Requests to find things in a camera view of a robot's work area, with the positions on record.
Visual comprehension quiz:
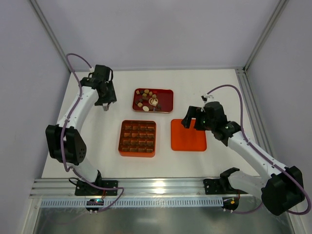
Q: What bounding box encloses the orange compartment box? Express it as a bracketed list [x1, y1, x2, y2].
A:
[118, 120, 156, 158]

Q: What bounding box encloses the aluminium mounting rail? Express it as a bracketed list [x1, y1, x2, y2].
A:
[29, 177, 263, 198]

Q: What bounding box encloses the left aluminium frame post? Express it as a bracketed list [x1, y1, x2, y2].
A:
[28, 0, 70, 71]

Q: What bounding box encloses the white oval chocolate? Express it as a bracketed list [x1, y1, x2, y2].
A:
[142, 106, 149, 112]

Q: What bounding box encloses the slotted cable duct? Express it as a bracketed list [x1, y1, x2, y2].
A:
[40, 196, 223, 208]

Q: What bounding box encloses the dark red metal tray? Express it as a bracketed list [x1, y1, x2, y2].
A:
[132, 88, 174, 113]

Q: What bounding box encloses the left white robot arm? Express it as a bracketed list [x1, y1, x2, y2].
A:
[45, 65, 117, 190]

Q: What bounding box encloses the aluminium frame post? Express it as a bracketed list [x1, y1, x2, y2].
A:
[243, 0, 289, 73]
[28, 0, 70, 71]

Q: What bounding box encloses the purple cable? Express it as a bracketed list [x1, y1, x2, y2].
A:
[59, 53, 125, 213]
[202, 84, 312, 215]

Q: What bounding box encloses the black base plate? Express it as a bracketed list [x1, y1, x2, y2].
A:
[203, 178, 223, 195]
[75, 180, 118, 196]

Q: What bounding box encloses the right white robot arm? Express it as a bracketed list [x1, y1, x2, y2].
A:
[181, 101, 306, 215]

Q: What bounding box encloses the right aluminium frame post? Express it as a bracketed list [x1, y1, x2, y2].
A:
[243, 0, 289, 73]

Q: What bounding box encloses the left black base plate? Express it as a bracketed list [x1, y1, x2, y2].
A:
[75, 180, 118, 196]

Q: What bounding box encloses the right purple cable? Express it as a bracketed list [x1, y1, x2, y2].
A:
[202, 84, 312, 215]

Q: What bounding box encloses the orange box lid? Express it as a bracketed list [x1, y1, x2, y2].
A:
[171, 119, 207, 152]

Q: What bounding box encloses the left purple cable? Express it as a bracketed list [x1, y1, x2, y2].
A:
[59, 53, 125, 213]

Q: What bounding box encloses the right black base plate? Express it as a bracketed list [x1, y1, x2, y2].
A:
[203, 178, 223, 195]

